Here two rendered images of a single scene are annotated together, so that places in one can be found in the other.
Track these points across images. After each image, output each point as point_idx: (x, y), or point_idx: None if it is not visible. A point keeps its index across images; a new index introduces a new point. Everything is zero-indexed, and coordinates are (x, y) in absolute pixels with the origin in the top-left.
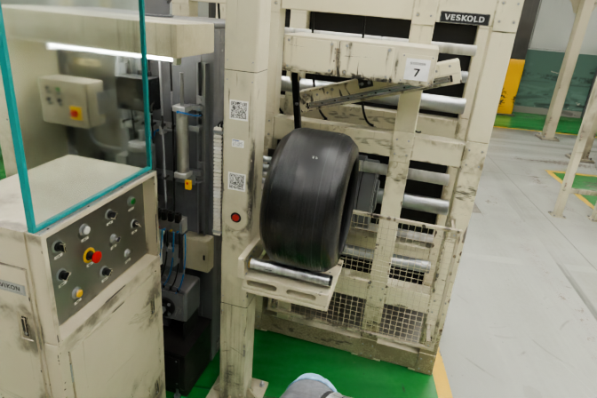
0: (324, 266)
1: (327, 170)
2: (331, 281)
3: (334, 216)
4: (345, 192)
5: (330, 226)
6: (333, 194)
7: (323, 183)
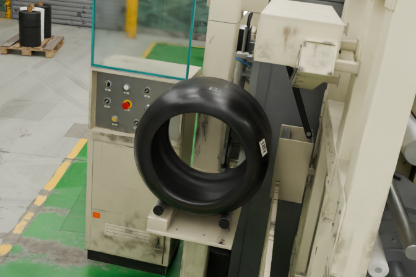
0: (144, 182)
1: (158, 97)
2: (156, 209)
3: (139, 133)
4: (158, 122)
5: (136, 139)
6: (146, 115)
7: (150, 104)
